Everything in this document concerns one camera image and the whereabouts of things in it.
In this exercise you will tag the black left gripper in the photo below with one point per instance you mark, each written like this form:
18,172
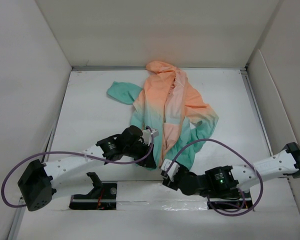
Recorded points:
148,162

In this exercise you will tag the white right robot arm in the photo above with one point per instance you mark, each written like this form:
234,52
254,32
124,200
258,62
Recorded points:
227,181

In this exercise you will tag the clear plastic taped strip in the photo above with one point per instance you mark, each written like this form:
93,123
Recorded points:
152,195

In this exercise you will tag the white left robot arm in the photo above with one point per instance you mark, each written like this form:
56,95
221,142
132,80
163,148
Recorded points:
75,174

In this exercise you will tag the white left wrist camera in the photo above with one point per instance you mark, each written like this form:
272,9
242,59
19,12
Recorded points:
149,134

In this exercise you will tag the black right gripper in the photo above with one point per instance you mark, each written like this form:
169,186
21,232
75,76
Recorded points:
169,183

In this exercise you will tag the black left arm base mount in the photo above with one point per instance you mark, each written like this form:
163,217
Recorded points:
102,197

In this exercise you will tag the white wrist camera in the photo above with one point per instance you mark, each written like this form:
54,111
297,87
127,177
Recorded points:
149,134
169,168

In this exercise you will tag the orange and teal gradient jacket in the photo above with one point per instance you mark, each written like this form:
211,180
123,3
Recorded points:
168,103

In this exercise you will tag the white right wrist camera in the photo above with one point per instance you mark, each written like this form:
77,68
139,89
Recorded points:
169,168

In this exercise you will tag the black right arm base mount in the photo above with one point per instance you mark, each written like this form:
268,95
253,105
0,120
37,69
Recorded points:
230,204

